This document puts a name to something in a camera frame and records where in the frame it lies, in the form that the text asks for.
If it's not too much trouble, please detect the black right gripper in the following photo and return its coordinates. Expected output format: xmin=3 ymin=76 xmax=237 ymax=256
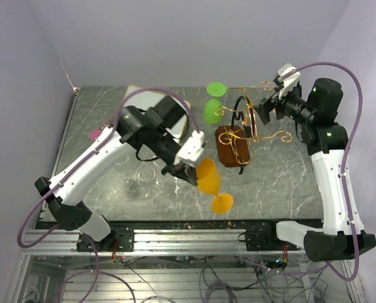
xmin=253 ymin=81 xmax=315 ymax=126

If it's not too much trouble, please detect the orange plastic wine glass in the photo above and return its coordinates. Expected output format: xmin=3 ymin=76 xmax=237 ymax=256
xmin=196 ymin=158 xmax=233 ymax=214

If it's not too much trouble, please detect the green plastic wine glass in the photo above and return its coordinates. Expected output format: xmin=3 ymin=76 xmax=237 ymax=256
xmin=203 ymin=82 xmax=227 ymax=124

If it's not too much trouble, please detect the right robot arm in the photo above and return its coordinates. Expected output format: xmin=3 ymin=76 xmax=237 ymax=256
xmin=254 ymin=78 xmax=376 ymax=262

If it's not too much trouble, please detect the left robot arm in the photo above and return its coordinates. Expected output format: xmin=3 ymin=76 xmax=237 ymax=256
xmin=35 ymin=95 xmax=205 ymax=251

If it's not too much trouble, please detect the clear wine glass middle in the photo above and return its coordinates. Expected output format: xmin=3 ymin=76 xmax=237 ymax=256
xmin=155 ymin=160 xmax=172 ymax=189

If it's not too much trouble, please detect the clear wine glass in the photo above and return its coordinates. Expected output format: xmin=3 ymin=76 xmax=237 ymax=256
xmin=115 ymin=155 xmax=135 ymax=186
xmin=138 ymin=167 xmax=162 ymax=205
xmin=155 ymin=160 xmax=172 ymax=189

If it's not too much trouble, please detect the clear wine glass front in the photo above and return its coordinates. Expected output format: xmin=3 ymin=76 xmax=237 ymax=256
xmin=138 ymin=167 xmax=162 ymax=205

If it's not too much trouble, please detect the clear wine glass far left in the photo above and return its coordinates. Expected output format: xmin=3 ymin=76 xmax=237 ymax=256
xmin=115 ymin=155 xmax=135 ymax=186

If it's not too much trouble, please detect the gold framed whiteboard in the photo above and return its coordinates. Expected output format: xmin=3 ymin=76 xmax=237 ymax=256
xmin=125 ymin=91 xmax=187 ymax=143

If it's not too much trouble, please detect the pink sticker book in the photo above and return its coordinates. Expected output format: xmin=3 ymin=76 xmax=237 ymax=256
xmin=88 ymin=121 xmax=112 ymax=141

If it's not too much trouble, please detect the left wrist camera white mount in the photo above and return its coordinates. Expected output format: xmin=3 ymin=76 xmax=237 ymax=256
xmin=173 ymin=131 xmax=206 ymax=167

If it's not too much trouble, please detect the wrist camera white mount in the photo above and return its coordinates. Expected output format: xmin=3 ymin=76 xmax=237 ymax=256
xmin=173 ymin=131 xmax=206 ymax=167
xmin=276 ymin=63 xmax=301 ymax=100

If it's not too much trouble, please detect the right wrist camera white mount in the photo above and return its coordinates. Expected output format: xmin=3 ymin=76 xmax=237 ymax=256
xmin=276 ymin=63 xmax=301 ymax=100

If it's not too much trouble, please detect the gold wire wine glass rack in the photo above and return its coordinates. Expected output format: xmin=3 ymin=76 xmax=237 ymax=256
xmin=212 ymin=86 xmax=293 ymax=175

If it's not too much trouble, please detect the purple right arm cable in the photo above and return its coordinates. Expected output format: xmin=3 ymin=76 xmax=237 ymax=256
xmin=238 ymin=61 xmax=364 ymax=282

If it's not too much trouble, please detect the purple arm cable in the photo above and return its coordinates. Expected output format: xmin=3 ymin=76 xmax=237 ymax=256
xmin=16 ymin=86 xmax=204 ymax=303
xmin=238 ymin=61 xmax=364 ymax=282

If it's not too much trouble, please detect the aluminium mounting rail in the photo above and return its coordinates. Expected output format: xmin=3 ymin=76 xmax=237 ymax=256
xmin=20 ymin=227 xmax=302 ymax=253

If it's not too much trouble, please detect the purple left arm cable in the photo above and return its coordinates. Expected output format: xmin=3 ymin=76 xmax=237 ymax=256
xmin=16 ymin=86 xmax=204 ymax=303

